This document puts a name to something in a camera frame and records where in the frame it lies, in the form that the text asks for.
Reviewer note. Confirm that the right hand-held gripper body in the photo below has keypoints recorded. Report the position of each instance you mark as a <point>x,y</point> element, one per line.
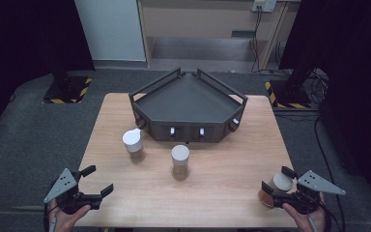
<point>315,183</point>

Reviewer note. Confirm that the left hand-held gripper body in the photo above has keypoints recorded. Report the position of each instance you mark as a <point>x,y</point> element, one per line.
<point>62,187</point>

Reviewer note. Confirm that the orange powder spice jar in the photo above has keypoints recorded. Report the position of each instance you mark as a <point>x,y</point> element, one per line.
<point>281,183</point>

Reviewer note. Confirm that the brown spice jar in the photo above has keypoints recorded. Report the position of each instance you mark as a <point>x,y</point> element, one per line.
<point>132,141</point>

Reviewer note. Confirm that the tan powder spice jar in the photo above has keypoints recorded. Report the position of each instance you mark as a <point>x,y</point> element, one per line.
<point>180,154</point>

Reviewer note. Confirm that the dark grey corner spice rack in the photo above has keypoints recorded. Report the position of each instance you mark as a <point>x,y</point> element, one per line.
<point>186,100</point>

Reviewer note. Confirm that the person's left hand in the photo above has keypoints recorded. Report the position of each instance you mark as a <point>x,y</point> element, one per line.
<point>64,222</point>

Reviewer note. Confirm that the person's right hand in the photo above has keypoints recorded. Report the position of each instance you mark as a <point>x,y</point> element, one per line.
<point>304,222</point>

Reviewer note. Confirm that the black stand, striped base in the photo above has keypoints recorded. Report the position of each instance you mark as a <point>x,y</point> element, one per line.
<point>67,90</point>
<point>291,92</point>

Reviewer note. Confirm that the dark curtain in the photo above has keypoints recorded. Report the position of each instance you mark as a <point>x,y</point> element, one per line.
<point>19,48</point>
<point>357,64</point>

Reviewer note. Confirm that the white panel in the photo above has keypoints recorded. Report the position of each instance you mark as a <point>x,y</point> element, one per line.
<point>112,29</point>

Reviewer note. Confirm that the small grey bar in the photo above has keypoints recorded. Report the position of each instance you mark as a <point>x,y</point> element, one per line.
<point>243,33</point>

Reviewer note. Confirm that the white power outlet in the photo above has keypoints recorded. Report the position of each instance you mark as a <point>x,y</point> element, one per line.
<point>264,5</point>

